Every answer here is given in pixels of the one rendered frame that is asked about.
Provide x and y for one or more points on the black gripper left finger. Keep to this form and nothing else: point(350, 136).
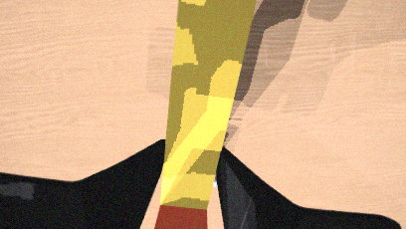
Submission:
point(117, 197)

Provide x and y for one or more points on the yellow bar with red cube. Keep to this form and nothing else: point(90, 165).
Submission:
point(210, 41)

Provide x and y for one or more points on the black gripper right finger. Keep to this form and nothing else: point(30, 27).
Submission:
point(248, 202)

